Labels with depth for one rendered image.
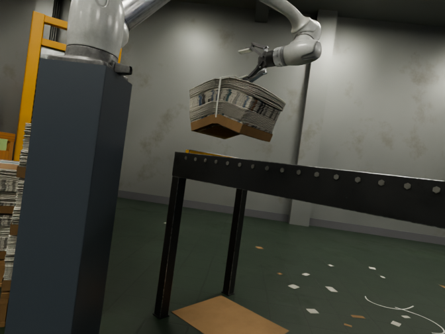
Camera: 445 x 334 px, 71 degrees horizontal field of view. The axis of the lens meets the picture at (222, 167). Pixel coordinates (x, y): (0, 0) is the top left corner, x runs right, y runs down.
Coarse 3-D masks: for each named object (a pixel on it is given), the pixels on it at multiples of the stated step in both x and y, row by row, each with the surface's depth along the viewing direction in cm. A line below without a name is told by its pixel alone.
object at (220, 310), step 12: (216, 300) 176; (228, 300) 178; (180, 312) 156; (192, 312) 158; (204, 312) 160; (216, 312) 161; (228, 312) 163; (240, 312) 165; (252, 312) 167; (192, 324) 146; (204, 324) 148; (216, 324) 149; (228, 324) 151; (240, 324) 152; (252, 324) 154; (264, 324) 156; (276, 324) 157
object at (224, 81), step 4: (216, 80) 152; (224, 80) 148; (228, 80) 147; (216, 84) 151; (224, 84) 148; (216, 88) 151; (224, 88) 148; (216, 92) 151; (220, 92) 149; (224, 92) 147; (216, 96) 150; (220, 96) 149; (216, 100) 150; (220, 100) 148; (216, 104) 150; (220, 104) 148; (220, 108) 148; (216, 124) 150
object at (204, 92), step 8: (192, 88) 161; (200, 88) 157; (208, 88) 154; (192, 96) 160; (200, 96) 157; (208, 96) 153; (192, 104) 160; (200, 104) 156; (208, 104) 152; (192, 112) 159; (200, 112) 155; (208, 112) 152; (192, 120) 158; (200, 128) 155; (208, 128) 155; (216, 128) 156; (224, 128) 158; (216, 136) 170; (224, 136) 172; (232, 136) 174
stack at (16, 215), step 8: (24, 136) 124; (24, 144) 124; (24, 152) 124; (24, 160) 124; (16, 200) 124; (16, 208) 124; (16, 216) 124; (16, 224) 125; (8, 240) 124; (16, 240) 125; (8, 248) 125; (8, 256) 124; (8, 264) 125; (8, 272) 125; (8, 296) 125; (0, 304) 124; (0, 312) 124; (0, 320) 124
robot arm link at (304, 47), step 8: (296, 40) 139; (304, 40) 137; (312, 40) 135; (288, 48) 140; (296, 48) 137; (304, 48) 135; (312, 48) 134; (320, 48) 136; (288, 56) 140; (296, 56) 138; (304, 56) 137; (312, 56) 136; (320, 56) 138; (288, 64) 144; (296, 64) 142
